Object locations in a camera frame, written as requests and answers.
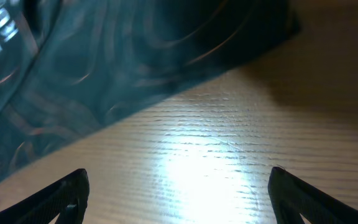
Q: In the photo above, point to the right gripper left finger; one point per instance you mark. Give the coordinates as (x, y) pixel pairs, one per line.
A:
(64, 202)

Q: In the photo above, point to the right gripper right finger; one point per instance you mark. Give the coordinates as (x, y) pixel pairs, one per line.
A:
(294, 200)

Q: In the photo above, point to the black printed cycling jersey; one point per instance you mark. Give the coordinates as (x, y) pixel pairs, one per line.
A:
(71, 68)

